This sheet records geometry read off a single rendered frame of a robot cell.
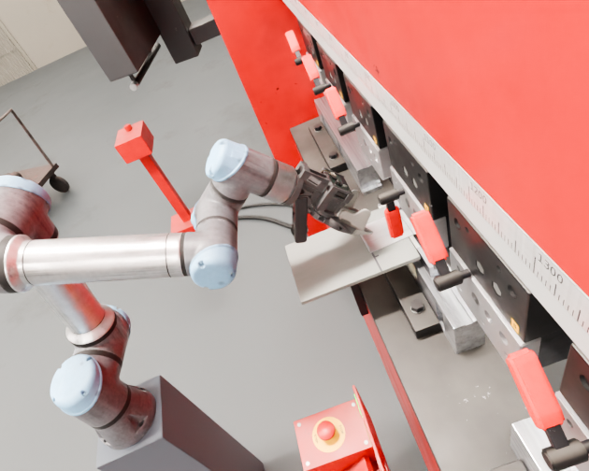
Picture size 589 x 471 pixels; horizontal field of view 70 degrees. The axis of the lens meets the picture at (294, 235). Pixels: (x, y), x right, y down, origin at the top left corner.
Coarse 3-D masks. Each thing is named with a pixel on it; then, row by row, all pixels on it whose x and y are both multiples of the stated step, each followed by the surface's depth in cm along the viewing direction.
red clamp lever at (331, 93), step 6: (330, 90) 79; (336, 90) 79; (330, 96) 79; (336, 96) 79; (330, 102) 79; (336, 102) 79; (336, 108) 79; (342, 108) 79; (336, 114) 79; (342, 114) 79; (342, 120) 79; (342, 126) 78; (348, 126) 78; (354, 126) 78; (342, 132) 78; (348, 132) 78
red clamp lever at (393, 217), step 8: (392, 192) 64; (400, 192) 64; (384, 200) 64; (392, 200) 64; (392, 208) 66; (392, 216) 66; (400, 216) 67; (392, 224) 67; (400, 224) 68; (392, 232) 69; (400, 232) 69
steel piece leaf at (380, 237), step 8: (368, 224) 96; (376, 224) 95; (384, 224) 94; (376, 232) 93; (384, 232) 92; (408, 232) 90; (368, 240) 92; (376, 240) 92; (384, 240) 91; (392, 240) 90; (368, 248) 89; (376, 248) 90
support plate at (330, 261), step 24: (384, 216) 96; (312, 240) 98; (336, 240) 96; (360, 240) 93; (408, 240) 89; (312, 264) 93; (336, 264) 91; (360, 264) 88; (384, 264) 86; (312, 288) 88; (336, 288) 86
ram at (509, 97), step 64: (320, 0) 72; (384, 0) 42; (448, 0) 30; (512, 0) 23; (576, 0) 19; (384, 64) 51; (448, 64) 34; (512, 64) 26; (576, 64) 21; (448, 128) 39; (512, 128) 29; (576, 128) 22; (448, 192) 46; (512, 192) 32; (576, 192) 25; (512, 256) 36; (576, 256) 27
